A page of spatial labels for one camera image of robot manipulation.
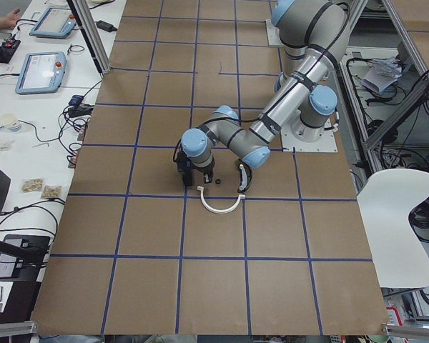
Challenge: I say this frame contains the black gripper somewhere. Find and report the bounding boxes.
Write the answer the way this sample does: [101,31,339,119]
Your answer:
[199,165,214,184]

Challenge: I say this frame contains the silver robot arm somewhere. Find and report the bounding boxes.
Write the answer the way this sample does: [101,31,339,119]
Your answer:
[174,1,350,186]

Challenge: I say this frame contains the olive brake shoe part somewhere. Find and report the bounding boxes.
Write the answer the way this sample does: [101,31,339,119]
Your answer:
[236,159,252,193]

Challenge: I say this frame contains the white curved plastic part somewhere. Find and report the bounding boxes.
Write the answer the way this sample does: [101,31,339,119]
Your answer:
[197,186,246,214]

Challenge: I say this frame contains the blue black small device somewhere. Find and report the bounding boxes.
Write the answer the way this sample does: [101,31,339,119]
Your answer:
[69,94,84,106]

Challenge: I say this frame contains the black power adapter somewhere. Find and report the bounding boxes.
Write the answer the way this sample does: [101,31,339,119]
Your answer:
[95,20,117,32]

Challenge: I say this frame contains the blue teach pendant near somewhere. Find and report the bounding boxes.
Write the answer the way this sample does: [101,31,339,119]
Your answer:
[15,51,66,95]

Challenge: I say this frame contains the blue teach pendant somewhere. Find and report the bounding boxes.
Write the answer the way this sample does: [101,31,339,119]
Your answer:
[29,7,77,39]
[15,51,66,95]

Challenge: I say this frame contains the white chair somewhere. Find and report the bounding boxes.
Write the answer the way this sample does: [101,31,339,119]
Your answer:
[357,169,429,289]

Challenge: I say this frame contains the blue teach pendant far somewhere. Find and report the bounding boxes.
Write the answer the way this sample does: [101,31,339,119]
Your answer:
[29,7,77,39]

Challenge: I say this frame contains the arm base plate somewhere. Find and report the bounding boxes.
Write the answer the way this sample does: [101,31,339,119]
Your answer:
[280,109,338,153]
[265,19,282,47]

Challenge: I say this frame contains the aluminium frame post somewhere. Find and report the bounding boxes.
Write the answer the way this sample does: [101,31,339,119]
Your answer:
[67,0,111,75]

